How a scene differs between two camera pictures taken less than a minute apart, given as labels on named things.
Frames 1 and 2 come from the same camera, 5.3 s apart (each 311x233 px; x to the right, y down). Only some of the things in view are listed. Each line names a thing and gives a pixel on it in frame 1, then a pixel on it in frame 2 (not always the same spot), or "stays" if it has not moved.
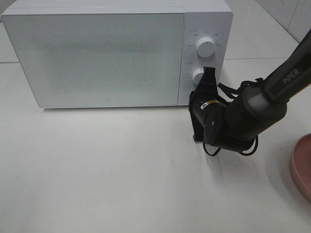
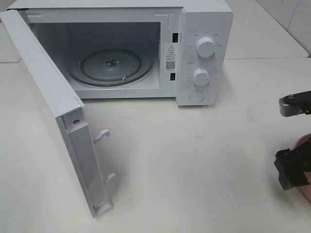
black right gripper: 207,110 to 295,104
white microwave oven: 85,54 stays
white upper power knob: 206,46 stays
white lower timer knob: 197,74 stays
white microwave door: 100,60 to 65,104
